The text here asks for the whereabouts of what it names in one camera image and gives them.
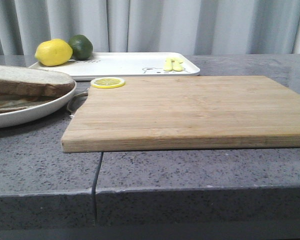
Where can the wooden cutting board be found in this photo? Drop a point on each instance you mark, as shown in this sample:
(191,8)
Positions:
(190,112)

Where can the yellow lemon slice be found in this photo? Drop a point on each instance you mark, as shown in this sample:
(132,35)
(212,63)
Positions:
(107,82)

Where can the metal cutting board handle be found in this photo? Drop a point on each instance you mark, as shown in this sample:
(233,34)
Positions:
(76,101)

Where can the yellow plastic fork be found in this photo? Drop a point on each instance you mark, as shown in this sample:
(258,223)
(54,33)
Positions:
(168,65)

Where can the round cream plate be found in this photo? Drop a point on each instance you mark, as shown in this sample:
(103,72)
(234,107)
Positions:
(23,116)

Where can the grey curtain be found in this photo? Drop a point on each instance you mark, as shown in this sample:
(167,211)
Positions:
(189,27)

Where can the green lime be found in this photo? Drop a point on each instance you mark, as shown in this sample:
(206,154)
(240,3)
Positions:
(82,47)

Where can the cream bear print tray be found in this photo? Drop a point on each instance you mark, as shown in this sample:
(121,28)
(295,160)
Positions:
(120,64)

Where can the white bread slice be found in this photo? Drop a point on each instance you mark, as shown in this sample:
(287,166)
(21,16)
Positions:
(24,81)

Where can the bread slice under egg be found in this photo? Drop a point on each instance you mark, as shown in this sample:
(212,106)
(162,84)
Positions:
(11,103)

